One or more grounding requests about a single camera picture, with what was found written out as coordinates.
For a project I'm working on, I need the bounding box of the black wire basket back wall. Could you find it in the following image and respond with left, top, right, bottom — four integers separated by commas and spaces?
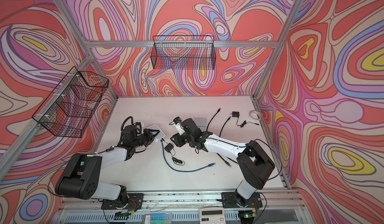
151, 35, 216, 70

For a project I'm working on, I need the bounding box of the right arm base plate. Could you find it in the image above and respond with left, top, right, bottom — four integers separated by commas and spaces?
219, 192, 263, 210

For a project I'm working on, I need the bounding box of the white network switch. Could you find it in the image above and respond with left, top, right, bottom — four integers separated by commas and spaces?
147, 125, 166, 142
193, 117, 208, 127

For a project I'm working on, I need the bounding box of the long black cable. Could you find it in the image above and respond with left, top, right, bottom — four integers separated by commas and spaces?
206, 108, 232, 167

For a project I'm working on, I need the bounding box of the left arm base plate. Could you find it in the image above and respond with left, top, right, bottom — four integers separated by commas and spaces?
101, 193, 144, 211

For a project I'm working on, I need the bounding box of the clear plastic box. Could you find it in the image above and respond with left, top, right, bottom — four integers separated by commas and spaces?
143, 213, 173, 224

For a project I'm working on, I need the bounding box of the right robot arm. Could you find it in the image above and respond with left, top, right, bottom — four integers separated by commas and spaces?
170, 117, 276, 201

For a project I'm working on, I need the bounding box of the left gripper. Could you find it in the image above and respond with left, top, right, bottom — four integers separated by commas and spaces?
131, 129, 160, 149

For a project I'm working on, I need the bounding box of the black wire basket wall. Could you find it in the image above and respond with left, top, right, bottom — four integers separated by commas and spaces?
32, 67, 109, 138
151, 35, 216, 70

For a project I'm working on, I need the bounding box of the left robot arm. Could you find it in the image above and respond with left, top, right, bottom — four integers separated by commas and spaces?
55, 116, 162, 205

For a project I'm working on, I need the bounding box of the white calculator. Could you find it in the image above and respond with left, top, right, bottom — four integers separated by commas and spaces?
199, 207, 226, 224

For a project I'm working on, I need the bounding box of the black wire basket left wall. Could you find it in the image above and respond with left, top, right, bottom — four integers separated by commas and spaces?
32, 67, 109, 138

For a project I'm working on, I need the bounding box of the blue ethernet cable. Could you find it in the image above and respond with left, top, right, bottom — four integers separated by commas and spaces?
161, 139, 216, 173

